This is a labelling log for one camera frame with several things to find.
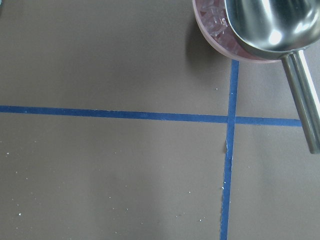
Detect metal scoop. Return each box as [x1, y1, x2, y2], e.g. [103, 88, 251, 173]
[224, 0, 320, 154]

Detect pink bowl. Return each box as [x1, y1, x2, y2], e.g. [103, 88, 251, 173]
[192, 0, 276, 64]

